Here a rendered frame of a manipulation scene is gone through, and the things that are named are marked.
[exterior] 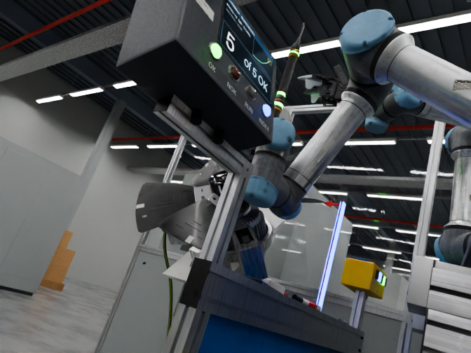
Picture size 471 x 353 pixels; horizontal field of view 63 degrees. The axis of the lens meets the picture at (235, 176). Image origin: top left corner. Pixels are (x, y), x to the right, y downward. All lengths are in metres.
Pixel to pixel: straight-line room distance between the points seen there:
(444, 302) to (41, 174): 6.45
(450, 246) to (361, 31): 0.81
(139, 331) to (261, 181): 1.84
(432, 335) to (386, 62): 0.53
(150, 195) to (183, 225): 0.35
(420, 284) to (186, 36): 0.58
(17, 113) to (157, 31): 13.38
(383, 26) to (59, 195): 6.43
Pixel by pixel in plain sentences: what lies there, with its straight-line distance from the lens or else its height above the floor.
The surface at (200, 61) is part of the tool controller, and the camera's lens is 0.53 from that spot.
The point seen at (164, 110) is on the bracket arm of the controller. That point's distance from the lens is 0.57.
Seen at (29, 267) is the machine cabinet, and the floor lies 0.41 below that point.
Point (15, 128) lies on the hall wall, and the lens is 13.83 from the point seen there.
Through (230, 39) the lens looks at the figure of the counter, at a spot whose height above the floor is 1.17.
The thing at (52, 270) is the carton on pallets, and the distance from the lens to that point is 9.40.
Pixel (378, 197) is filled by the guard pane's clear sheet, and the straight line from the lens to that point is 2.00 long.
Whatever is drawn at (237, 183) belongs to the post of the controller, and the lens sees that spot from 0.70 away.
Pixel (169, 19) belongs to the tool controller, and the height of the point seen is 1.11.
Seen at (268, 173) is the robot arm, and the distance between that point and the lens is 0.83.
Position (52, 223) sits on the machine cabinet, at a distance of 6.98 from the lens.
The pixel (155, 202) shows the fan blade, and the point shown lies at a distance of 1.48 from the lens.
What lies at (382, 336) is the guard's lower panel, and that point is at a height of 0.88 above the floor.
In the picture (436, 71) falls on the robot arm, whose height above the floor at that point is 1.33.
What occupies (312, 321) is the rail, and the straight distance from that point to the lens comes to 1.06.
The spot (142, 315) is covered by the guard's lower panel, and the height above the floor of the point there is 0.59.
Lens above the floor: 0.80
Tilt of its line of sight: 18 degrees up
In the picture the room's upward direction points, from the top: 19 degrees clockwise
